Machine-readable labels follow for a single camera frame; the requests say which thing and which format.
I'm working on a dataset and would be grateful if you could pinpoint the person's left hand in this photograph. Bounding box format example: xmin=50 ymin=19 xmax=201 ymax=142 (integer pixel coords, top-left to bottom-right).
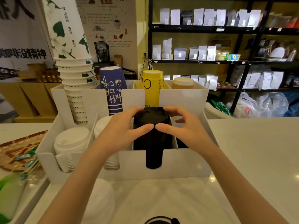
xmin=93 ymin=106 xmax=155 ymax=159

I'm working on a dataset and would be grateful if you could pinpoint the white banner with black lettering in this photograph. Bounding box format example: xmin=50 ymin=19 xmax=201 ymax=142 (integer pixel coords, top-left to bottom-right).
xmin=0 ymin=0 xmax=56 ymax=80

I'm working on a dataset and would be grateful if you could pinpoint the row of grey coffee bags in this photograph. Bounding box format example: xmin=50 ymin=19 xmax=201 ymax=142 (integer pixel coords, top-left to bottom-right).
xmin=152 ymin=38 xmax=217 ymax=61

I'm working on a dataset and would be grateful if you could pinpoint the stack of yellow paper cups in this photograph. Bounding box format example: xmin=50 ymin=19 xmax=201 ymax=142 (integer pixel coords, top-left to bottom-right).
xmin=141 ymin=70 xmax=164 ymax=108

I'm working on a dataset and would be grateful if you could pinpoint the white cup organizer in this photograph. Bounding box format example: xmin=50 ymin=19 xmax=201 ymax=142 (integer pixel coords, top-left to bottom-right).
xmin=35 ymin=80 xmax=219 ymax=185

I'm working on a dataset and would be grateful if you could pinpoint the small brown box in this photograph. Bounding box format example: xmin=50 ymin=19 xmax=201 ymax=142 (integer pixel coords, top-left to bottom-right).
xmin=114 ymin=54 xmax=124 ymax=68

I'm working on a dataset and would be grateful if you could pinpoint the illustrated coffee poster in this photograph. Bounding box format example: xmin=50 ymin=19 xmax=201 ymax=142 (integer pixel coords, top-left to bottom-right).
xmin=75 ymin=0 xmax=137 ymax=50

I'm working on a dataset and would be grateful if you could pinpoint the stack of black cup lids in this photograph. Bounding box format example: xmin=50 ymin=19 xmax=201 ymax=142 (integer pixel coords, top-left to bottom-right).
xmin=133 ymin=106 xmax=172 ymax=170

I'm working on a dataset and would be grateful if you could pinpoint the pile of white cup lids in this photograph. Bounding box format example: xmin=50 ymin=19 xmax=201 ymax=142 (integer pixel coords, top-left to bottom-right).
xmin=80 ymin=178 xmax=116 ymax=224

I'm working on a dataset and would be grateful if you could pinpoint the row of small white bags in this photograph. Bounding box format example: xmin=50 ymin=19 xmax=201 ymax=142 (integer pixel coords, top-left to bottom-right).
xmin=164 ymin=75 xmax=219 ymax=90

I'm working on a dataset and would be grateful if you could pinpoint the green and white packet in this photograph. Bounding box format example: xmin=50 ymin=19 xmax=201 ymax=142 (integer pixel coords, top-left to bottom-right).
xmin=0 ymin=173 xmax=28 ymax=224

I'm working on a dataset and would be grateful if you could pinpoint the brown cardboard display stand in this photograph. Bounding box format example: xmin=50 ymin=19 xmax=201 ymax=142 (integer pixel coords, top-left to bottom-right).
xmin=0 ymin=63 xmax=63 ymax=123

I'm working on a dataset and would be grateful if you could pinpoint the row of silver coffee bags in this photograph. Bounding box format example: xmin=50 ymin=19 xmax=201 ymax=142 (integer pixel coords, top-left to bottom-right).
xmin=160 ymin=8 xmax=262 ymax=27

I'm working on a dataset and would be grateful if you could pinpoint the green plastic bag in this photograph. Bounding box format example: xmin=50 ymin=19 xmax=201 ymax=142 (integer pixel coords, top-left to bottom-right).
xmin=211 ymin=100 xmax=233 ymax=116

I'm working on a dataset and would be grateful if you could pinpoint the black coffee bag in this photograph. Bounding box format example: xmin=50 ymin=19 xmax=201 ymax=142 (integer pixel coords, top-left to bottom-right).
xmin=94 ymin=41 xmax=110 ymax=63

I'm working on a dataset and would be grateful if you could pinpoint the person's right forearm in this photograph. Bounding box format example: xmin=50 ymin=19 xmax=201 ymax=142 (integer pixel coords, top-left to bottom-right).
xmin=201 ymin=146 xmax=290 ymax=224

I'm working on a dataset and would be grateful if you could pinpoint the clear plastic bag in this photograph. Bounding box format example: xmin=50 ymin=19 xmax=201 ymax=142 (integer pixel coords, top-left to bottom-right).
xmin=233 ymin=92 xmax=289 ymax=119

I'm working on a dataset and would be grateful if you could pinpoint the blue plastic bag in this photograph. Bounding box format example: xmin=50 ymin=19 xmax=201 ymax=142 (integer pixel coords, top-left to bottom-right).
xmin=282 ymin=90 xmax=299 ymax=117

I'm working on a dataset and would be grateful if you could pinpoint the black metal shelf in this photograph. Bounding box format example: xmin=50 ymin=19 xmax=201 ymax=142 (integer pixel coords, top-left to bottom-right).
xmin=148 ymin=0 xmax=299 ymax=114

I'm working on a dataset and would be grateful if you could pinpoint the row of white coffee bags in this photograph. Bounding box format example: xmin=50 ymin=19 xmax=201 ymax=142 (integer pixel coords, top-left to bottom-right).
xmin=242 ymin=71 xmax=284 ymax=89

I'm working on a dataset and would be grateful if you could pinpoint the bundle of green stick packets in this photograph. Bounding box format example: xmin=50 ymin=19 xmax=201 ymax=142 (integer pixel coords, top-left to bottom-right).
xmin=13 ymin=145 xmax=42 ymax=180

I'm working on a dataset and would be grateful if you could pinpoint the person's right hand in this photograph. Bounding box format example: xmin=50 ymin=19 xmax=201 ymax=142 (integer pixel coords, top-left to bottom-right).
xmin=155 ymin=106 xmax=219 ymax=158

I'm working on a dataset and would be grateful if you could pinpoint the stack of green-print paper cups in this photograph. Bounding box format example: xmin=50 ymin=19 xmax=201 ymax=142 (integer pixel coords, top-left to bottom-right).
xmin=41 ymin=0 xmax=97 ymax=125

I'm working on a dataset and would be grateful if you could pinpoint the stack of white cup lids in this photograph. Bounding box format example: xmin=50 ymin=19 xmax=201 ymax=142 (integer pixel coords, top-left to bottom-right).
xmin=53 ymin=127 xmax=91 ymax=173
xmin=94 ymin=116 xmax=121 ymax=171

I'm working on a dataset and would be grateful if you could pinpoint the patterned brown tray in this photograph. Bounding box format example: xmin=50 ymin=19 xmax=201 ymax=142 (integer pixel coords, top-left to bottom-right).
xmin=0 ymin=130 xmax=48 ymax=173

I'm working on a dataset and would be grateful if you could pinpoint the stack of brown paper cups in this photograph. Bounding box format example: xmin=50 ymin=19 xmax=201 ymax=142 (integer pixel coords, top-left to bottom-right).
xmin=172 ymin=77 xmax=194 ymax=89

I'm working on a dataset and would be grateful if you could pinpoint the stack of blue paper cups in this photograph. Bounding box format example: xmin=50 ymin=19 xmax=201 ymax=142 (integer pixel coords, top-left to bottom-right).
xmin=99 ymin=66 xmax=128 ymax=116

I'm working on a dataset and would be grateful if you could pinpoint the person's left forearm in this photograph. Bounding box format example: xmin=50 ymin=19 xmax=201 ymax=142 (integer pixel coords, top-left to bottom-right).
xmin=37 ymin=140 xmax=117 ymax=224

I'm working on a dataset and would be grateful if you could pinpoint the single black cup lid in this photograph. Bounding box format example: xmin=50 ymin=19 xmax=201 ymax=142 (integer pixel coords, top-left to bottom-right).
xmin=143 ymin=216 xmax=180 ymax=224

